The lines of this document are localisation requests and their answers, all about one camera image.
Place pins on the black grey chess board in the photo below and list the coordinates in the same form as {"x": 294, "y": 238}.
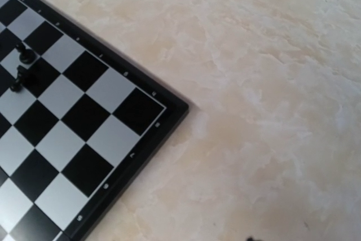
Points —
{"x": 73, "y": 141}

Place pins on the black chess piece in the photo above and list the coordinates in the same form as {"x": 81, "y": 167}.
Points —
{"x": 26, "y": 56}
{"x": 24, "y": 77}

